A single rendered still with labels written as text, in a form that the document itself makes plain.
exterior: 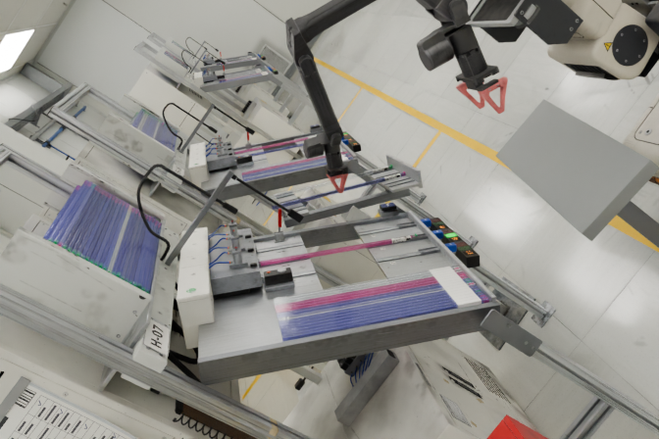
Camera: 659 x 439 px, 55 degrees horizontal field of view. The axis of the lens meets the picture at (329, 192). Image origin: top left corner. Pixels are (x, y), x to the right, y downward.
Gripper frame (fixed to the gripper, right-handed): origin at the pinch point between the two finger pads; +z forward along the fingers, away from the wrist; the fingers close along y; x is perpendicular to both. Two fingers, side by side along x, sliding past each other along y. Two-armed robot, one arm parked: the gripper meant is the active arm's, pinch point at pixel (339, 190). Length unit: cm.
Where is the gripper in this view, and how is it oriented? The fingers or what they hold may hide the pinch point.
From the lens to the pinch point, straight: 230.3
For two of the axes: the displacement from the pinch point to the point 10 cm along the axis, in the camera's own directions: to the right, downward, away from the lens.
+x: 9.5, -2.4, 1.8
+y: 2.3, 2.3, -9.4
